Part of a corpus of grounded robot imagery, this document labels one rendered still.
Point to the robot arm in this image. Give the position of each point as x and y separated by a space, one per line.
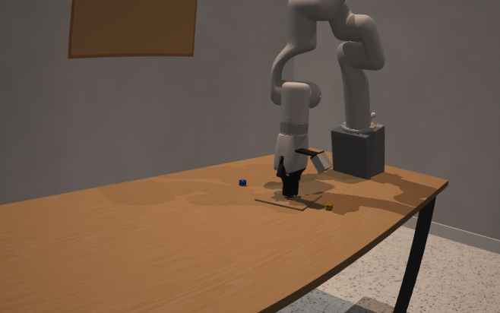
295 98

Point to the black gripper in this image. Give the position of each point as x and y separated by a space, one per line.
288 161

